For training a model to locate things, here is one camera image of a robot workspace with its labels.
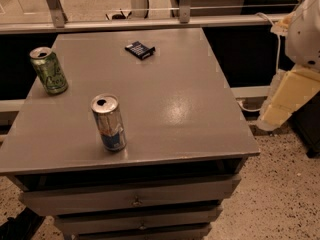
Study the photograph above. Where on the yellow foam padded gripper finger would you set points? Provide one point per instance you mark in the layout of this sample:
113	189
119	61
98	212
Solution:
289	91

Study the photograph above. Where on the silver blue redbull can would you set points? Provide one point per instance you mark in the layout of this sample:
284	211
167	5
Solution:
106	111

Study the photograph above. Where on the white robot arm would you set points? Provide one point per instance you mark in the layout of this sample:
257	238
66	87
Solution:
302	40

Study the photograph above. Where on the green soda can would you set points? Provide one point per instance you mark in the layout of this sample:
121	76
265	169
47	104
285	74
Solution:
46	64

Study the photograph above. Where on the grey drawer cabinet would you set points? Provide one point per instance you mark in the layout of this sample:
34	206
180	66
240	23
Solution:
180	118

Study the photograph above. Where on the dark blue small box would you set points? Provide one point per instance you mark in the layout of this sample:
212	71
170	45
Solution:
139	50

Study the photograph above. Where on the middle grey drawer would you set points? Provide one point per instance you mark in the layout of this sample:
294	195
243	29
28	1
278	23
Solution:
141	220

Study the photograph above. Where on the grey drawer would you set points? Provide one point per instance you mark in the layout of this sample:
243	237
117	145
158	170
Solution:
141	220
131	195
192	231

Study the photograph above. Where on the bottom grey drawer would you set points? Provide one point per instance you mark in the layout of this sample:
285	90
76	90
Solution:
192	231

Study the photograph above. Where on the top grey drawer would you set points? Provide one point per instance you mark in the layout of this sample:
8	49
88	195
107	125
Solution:
131	195

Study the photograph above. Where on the black object on floor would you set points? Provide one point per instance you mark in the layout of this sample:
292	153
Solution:
22	227

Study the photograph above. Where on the metal window railing frame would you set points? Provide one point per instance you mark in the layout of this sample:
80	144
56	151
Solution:
40	16

